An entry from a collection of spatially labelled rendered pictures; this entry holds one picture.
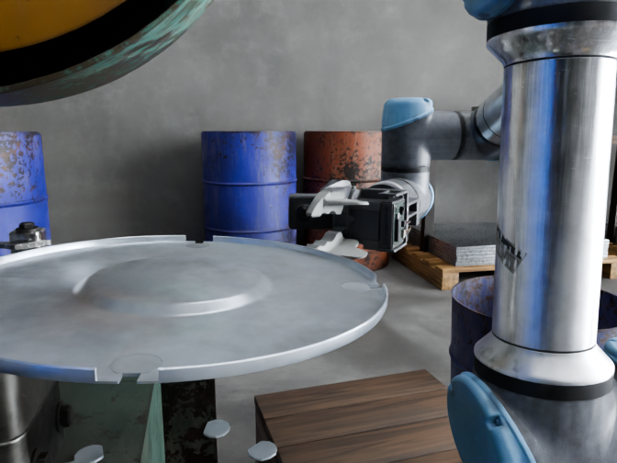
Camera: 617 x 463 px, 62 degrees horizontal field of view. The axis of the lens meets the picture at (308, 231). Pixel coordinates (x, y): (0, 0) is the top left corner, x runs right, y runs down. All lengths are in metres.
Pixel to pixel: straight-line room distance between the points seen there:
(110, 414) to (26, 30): 0.45
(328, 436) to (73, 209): 3.03
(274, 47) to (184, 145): 0.91
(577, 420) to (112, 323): 0.37
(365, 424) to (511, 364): 0.59
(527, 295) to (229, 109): 3.31
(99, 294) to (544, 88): 0.36
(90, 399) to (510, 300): 0.39
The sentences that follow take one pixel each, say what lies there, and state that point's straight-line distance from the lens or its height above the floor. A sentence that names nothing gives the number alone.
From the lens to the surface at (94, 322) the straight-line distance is 0.31.
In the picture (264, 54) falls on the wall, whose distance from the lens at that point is 3.72.
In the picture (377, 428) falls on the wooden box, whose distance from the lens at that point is 1.03.
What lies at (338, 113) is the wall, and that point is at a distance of 3.79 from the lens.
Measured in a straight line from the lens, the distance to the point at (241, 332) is 0.29.
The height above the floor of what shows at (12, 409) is 0.72.
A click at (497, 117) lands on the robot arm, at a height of 0.91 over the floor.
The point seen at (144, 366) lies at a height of 0.78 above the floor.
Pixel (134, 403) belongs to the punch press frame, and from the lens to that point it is 0.52.
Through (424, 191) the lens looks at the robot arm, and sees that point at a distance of 0.81.
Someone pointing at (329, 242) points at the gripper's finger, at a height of 0.76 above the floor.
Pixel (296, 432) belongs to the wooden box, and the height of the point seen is 0.35.
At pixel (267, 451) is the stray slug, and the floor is 0.65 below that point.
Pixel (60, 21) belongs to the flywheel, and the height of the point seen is 1.01.
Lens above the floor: 0.89
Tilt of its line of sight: 11 degrees down
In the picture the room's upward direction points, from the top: straight up
